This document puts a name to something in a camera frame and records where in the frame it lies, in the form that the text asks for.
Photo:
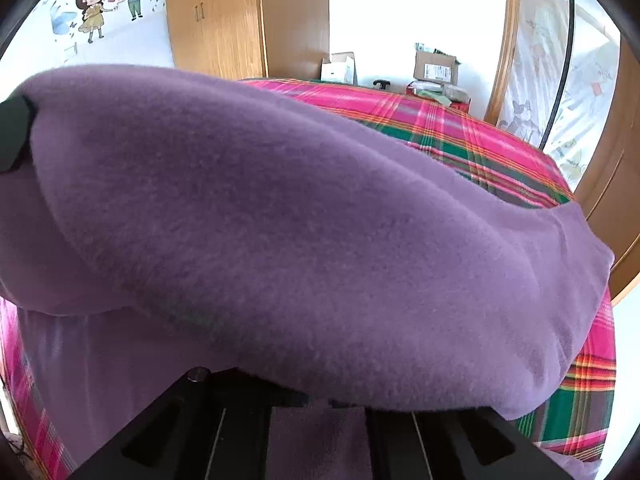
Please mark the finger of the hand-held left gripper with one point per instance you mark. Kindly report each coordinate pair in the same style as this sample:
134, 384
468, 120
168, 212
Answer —
17, 135

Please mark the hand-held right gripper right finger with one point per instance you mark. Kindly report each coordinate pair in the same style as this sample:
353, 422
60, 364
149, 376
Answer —
395, 440

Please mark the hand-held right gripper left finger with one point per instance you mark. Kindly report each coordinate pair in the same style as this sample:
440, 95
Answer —
245, 410

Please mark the purple fleece pants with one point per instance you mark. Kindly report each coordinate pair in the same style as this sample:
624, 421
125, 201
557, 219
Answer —
300, 235

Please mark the wooden wardrobe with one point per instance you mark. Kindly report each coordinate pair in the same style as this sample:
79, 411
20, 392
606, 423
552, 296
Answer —
235, 15

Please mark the plaid bed sheet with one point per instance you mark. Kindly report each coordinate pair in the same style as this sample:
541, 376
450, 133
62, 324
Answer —
450, 130

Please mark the white box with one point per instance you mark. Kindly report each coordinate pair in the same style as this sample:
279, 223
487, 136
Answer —
339, 67

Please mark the wooden door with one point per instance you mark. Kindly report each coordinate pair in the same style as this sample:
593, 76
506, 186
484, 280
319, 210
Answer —
615, 185

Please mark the small black object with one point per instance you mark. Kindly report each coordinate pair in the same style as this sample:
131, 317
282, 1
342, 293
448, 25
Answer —
381, 84

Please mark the grey package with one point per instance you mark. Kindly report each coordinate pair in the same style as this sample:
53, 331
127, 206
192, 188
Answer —
456, 92

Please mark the brown cardboard box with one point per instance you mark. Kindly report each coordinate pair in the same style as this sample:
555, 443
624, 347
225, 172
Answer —
435, 65

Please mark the printed door curtain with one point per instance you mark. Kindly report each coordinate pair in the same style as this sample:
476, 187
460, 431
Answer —
555, 70

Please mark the cartoon couple wall sticker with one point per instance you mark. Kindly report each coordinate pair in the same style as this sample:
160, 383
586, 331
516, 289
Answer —
105, 5

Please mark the wooden door frame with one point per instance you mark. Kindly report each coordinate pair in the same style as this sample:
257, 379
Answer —
505, 35

